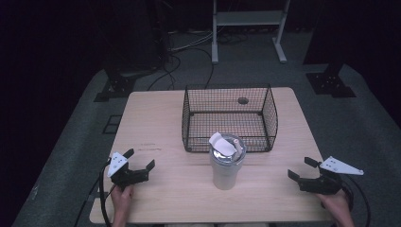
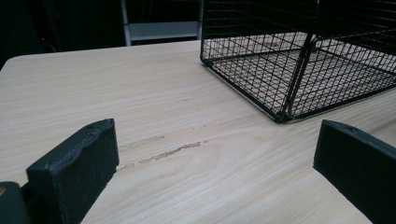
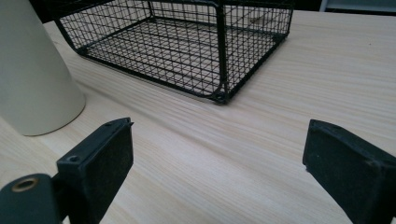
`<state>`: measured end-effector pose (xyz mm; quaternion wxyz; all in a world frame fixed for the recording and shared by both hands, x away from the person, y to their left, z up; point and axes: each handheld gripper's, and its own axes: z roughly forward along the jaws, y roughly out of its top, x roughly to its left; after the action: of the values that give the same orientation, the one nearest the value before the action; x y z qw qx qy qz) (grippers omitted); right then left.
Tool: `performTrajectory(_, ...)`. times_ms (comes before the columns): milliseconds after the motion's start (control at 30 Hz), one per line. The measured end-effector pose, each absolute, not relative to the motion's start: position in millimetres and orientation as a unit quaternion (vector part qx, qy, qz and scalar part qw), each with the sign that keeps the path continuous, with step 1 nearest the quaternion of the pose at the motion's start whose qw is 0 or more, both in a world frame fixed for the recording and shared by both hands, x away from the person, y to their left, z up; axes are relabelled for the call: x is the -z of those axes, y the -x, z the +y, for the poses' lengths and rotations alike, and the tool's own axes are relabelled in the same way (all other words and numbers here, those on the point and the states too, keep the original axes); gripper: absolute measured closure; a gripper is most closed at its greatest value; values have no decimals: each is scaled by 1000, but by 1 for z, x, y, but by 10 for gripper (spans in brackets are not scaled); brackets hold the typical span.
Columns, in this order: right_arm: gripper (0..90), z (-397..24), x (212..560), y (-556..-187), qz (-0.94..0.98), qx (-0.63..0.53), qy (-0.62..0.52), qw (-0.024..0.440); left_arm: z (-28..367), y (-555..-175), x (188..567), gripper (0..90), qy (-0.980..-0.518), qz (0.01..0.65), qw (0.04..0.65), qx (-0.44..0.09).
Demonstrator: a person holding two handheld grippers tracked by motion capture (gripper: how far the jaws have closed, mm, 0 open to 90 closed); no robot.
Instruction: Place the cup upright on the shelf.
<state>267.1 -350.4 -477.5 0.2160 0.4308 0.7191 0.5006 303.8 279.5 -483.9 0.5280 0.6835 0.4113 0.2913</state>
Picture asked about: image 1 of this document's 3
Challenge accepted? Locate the person's right hand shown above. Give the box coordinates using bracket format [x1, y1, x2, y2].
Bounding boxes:
[316, 189, 352, 219]

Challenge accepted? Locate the black stand base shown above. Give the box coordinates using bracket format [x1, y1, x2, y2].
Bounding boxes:
[305, 61, 357, 99]
[93, 56, 137, 103]

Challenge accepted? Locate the black wire mesh basket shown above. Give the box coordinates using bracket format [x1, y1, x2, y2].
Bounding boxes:
[181, 83, 279, 154]

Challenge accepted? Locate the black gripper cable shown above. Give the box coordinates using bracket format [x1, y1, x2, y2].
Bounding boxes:
[341, 175, 372, 227]
[98, 159, 113, 227]

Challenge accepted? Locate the white tumbler with lid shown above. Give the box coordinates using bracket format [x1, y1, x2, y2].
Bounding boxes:
[208, 131, 248, 191]

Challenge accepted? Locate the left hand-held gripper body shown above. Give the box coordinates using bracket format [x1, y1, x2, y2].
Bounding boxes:
[106, 151, 150, 190]

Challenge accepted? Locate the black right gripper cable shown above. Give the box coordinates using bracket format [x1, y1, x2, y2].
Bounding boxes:
[341, 175, 372, 227]

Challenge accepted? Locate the person's left hand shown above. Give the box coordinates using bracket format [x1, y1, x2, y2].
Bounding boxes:
[110, 184, 135, 219]

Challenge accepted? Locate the grey floor cable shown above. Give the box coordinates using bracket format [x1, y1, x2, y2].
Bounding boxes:
[168, 29, 216, 53]

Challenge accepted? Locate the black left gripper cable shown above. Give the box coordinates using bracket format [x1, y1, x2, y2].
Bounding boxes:
[98, 159, 113, 227]

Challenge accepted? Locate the black floor cable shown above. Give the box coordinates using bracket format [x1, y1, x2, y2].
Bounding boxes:
[147, 46, 216, 92]

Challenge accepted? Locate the white metal desk frame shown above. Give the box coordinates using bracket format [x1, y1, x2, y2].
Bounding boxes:
[211, 0, 292, 65]

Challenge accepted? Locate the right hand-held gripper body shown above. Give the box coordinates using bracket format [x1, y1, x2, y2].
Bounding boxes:
[298, 155, 365, 196]

